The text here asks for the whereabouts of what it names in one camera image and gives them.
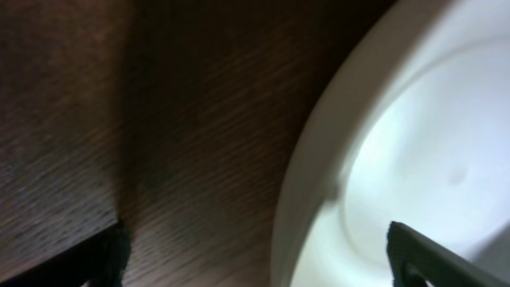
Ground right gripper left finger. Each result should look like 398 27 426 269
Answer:
1 222 131 287

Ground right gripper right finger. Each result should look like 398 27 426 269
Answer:
386 222 509 287

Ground cream white bowl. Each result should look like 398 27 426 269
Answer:
270 0 509 286

